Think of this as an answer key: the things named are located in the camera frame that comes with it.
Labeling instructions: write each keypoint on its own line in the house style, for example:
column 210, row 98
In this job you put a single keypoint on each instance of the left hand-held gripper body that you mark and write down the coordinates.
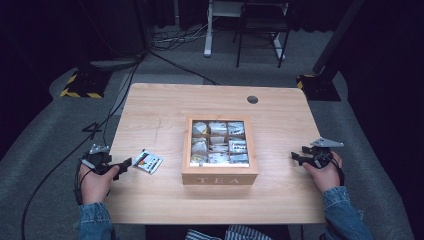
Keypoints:
column 99, row 159

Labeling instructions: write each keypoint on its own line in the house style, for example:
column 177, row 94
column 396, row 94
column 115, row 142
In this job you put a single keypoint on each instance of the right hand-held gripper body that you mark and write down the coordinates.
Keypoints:
column 321, row 153

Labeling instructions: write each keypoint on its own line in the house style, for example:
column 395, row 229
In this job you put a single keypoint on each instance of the white tea bag packet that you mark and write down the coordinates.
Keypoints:
column 148, row 162

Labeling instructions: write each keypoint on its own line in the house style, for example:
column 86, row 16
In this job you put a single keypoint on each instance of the wooden tea box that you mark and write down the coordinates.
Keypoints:
column 220, row 176

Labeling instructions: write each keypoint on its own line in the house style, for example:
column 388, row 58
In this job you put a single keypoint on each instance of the person's right hand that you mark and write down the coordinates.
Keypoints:
column 325, row 178

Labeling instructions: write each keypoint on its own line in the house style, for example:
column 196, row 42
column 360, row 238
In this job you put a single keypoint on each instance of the person's left hand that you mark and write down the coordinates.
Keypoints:
column 95, row 186

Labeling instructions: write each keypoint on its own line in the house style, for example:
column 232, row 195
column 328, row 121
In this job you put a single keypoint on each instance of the black stand striped base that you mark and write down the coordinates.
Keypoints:
column 320, row 88
column 85, row 85

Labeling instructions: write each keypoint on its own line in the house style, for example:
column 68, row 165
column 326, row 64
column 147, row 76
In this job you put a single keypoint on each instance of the grey table grommet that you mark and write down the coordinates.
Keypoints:
column 252, row 99

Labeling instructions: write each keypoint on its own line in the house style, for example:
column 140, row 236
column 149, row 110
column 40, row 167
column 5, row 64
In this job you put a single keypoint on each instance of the group of tea bags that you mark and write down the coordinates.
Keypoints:
column 218, row 143

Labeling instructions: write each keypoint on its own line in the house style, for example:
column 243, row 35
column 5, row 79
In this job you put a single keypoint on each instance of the person's striped clothing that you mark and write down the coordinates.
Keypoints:
column 230, row 234

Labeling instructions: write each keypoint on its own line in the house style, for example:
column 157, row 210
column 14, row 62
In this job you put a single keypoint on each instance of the black metal chair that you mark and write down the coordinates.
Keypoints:
column 263, row 23

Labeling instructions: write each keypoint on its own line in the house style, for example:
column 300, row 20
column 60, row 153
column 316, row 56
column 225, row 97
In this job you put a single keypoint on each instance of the white desk frame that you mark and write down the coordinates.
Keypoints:
column 208, row 33

